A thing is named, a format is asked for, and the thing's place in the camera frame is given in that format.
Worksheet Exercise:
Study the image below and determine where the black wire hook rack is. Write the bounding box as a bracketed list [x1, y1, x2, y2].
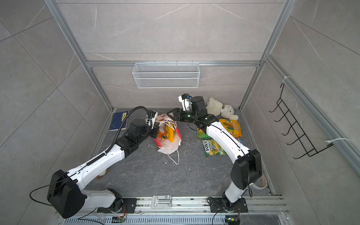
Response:
[269, 83, 334, 159]

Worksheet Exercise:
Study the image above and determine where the green snack bag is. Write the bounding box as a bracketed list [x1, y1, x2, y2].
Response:
[197, 129, 212, 140]

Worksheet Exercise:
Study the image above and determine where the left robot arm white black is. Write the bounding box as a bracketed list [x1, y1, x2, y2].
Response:
[47, 119, 159, 218]

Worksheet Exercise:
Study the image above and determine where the brown white plush dog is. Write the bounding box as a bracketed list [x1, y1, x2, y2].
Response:
[97, 169, 109, 180]

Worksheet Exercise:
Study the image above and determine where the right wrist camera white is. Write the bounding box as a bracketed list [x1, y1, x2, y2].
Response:
[178, 93, 192, 112]

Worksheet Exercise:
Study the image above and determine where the white plush teddy bear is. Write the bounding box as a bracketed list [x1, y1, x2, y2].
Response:
[206, 97, 239, 121]

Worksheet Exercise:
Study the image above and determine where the red white paper gift bag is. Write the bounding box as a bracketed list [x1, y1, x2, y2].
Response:
[146, 113, 182, 165]

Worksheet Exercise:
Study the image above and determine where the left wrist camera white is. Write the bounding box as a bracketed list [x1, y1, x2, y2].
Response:
[145, 110, 158, 129]

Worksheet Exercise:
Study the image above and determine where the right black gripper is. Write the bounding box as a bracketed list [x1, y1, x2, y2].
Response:
[167, 109, 199, 124]

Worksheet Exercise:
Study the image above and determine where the yellow snack bag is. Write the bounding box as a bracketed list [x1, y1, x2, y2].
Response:
[219, 119, 242, 138]

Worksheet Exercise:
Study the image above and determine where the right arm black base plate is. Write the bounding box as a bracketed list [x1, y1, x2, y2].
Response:
[207, 197, 248, 213]

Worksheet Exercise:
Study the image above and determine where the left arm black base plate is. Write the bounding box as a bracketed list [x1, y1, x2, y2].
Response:
[97, 198, 137, 214]

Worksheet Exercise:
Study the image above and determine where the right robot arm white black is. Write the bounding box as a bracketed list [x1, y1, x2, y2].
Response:
[167, 93, 263, 210]

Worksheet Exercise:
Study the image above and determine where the orange snack packet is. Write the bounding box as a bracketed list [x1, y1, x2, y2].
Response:
[157, 130, 167, 141]

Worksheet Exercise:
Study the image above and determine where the masking tape roll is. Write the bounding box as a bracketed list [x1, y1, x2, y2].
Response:
[252, 175, 268, 190]

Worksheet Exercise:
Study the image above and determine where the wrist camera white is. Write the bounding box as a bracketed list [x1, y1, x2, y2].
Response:
[145, 110, 158, 129]
[178, 93, 192, 112]

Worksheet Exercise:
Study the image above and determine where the blue book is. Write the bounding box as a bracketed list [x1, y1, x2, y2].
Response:
[109, 111, 129, 131]

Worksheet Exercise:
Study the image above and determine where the Fox's spring tea bag green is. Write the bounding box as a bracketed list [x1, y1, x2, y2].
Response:
[202, 139, 227, 157]

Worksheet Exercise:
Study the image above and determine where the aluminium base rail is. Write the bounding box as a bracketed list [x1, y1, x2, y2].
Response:
[56, 195, 290, 225]

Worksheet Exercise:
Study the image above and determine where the white wire mesh basket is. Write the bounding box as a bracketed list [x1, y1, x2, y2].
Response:
[132, 62, 201, 89]

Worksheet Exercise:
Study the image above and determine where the small yellow snack packet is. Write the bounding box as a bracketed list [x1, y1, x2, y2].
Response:
[165, 123, 175, 143]

